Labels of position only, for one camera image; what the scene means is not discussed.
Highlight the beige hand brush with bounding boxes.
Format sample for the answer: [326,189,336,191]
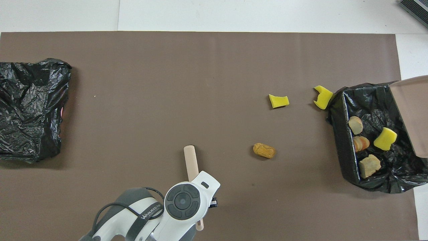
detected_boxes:
[184,145,204,231]

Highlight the large tan stone chunk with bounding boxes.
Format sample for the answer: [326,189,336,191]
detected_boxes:
[359,154,382,179]

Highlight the small tan stone chunk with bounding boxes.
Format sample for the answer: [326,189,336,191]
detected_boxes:
[348,116,363,135]

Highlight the rounded yellow sponge piece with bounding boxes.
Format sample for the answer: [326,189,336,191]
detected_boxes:
[373,127,398,151]

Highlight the beige plastic dustpan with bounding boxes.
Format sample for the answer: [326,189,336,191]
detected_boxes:
[389,75,428,158]

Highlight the open bin with black bag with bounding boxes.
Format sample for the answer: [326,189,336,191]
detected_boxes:
[326,81,428,194]

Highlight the bin wrapped in black bag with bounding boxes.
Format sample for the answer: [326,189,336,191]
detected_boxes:
[0,58,72,164]

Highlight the brown sponge chunk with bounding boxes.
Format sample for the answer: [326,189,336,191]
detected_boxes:
[253,143,277,159]

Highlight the wedge yellow sponge piece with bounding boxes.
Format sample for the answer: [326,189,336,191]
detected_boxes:
[269,94,290,109]

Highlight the brown paper table mat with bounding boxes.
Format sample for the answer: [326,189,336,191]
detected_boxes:
[0,32,420,241]

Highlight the notched yellow sponge piece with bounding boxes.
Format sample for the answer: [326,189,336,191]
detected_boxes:
[313,85,334,110]

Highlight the dark grey slatted device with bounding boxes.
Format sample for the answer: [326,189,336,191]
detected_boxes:
[399,0,428,29]

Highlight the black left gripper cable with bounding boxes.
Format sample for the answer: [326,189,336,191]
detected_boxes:
[92,187,164,235]

